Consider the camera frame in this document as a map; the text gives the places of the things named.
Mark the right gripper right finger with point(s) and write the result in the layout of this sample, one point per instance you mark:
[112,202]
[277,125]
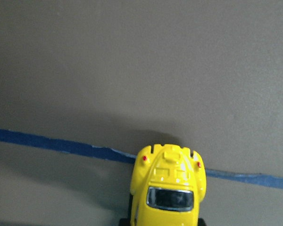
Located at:
[201,222]

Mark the yellow beetle toy car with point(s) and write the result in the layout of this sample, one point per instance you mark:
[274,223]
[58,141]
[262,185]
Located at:
[168,184]

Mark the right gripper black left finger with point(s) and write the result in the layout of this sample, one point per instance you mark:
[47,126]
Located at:
[124,222]

